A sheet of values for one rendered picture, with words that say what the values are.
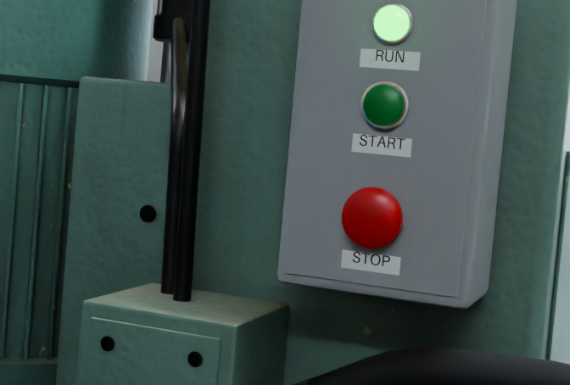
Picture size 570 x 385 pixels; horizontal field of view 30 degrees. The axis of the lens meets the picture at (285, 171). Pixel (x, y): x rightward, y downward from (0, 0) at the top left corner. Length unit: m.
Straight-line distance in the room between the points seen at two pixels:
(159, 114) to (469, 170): 0.24
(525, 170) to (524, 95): 0.04
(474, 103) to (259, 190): 0.15
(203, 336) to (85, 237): 0.19
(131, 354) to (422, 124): 0.19
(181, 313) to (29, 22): 0.26
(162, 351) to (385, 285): 0.12
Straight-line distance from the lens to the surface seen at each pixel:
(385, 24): 0.52
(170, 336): 0.55
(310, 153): 0.53
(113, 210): 0.70
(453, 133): 0.52
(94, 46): 0.74
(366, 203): 0.52
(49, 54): 0.73
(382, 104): 0.52
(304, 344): 0.61
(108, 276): 0.70
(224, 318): 0.55
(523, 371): 0.54
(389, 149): 0.52
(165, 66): 2.23
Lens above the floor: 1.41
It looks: 3 degrees down
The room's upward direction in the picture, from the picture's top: 5 degrees clockwise
